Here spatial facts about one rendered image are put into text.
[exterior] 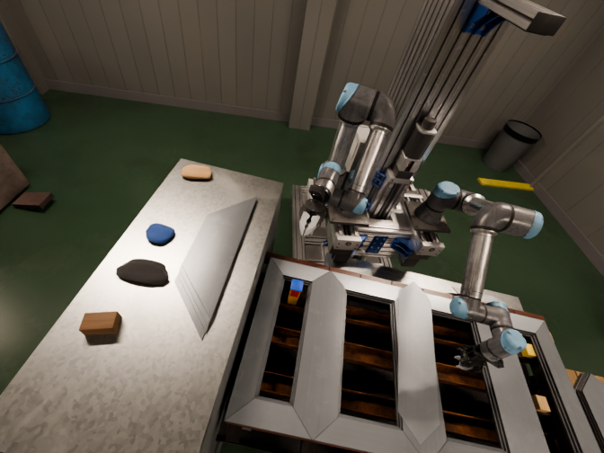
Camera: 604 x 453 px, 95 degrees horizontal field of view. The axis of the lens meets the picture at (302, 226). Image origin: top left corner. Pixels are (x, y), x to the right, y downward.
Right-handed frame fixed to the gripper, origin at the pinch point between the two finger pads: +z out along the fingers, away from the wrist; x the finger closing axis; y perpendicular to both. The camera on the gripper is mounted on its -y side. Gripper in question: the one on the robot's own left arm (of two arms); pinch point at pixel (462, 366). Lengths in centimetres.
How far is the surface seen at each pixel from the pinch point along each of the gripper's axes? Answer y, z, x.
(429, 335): 10.4, 5.8, -13.2
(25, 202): 313, 83, -86
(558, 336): -166, 91, -79
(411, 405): 23.0, 5.7, 18.8
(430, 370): 12.1, 5.7, 3.1
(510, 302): -60, 23, -56
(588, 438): -56, 6, 16
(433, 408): 13.2, 5.8, 18.0
